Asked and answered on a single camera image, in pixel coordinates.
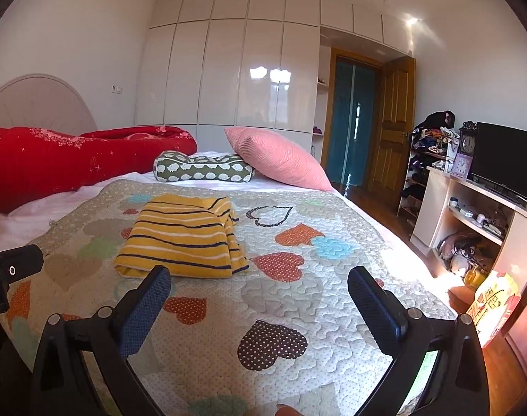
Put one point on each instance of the black television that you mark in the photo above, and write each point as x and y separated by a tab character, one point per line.
506	160

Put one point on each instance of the heart patterned quilt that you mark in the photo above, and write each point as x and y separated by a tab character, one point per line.
289	312

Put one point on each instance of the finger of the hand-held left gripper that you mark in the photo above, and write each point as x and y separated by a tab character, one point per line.
20	264

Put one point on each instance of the white television cabinet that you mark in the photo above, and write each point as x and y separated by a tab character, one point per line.
437	199

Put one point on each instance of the white rounded headboard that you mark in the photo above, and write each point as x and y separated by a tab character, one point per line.
38	99

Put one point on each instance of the pile of clothes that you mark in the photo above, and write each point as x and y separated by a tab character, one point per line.
434	132

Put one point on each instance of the wooden door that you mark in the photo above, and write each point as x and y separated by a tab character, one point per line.
393	130

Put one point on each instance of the yellow bottle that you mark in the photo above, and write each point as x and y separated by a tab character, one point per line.
475	277

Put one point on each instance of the pink desk clock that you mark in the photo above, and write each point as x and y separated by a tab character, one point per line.
460	167

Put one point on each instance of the white glossy wardrobe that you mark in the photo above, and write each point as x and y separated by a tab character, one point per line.
228	73

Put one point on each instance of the yellow striped shirt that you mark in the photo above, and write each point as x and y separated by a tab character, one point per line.
176	242

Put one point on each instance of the red duvet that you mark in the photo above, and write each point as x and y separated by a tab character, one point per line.
51	160

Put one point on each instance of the green patterned pillow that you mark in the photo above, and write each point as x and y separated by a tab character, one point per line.
194	169

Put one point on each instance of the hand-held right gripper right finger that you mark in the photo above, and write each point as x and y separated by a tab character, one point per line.
376	307

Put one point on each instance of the pink pillow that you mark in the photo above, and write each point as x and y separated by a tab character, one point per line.
276	160

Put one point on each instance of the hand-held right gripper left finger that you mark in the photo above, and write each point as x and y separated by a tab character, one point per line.
146	307

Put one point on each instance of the dark wooden mantel clock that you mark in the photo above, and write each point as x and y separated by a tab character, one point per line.
468	143

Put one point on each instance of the colourful cardboard box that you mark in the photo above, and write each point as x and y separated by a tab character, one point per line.
493	307

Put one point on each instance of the teal sliding door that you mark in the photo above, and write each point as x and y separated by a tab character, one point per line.
350	117

